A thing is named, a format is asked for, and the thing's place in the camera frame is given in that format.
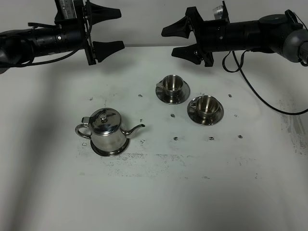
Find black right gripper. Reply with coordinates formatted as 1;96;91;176
161;7;228;67

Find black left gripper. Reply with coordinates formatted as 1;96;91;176
77;0;125;65

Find stainless steel teapot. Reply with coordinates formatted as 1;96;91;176
75;108;145;157

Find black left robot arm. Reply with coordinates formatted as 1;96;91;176
0;0;125;73

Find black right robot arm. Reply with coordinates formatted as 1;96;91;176
161;4;308;67

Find rear stainless steel teacup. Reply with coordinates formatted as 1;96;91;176
156;75;184;98

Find stainless steel teacup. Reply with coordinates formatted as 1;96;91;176
156;75;184;98
187;95;222;119

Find rear stainless steel saucer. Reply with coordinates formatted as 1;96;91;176
155;81;190;104

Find stainless steel saucer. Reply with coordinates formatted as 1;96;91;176
155;81;190;104
187;95;224;126

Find front stainless steel teacup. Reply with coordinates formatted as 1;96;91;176
187;95;222;119

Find front stainless steel saucer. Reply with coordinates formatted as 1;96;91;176
187;95;224;126

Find steel saucer under teapot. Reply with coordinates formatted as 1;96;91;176
90;139;130;157

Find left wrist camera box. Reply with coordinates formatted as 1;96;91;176
54;0;84;25

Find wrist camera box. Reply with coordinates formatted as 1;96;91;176
213;0;229;22
54;0;84;25

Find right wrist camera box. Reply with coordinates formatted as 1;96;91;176
213;0;229;22

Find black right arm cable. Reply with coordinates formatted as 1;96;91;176
222;49;308;116

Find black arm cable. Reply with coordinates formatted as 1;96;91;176
222;49;308;116
0;22;94;68

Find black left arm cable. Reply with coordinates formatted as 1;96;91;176
0;22;94;68

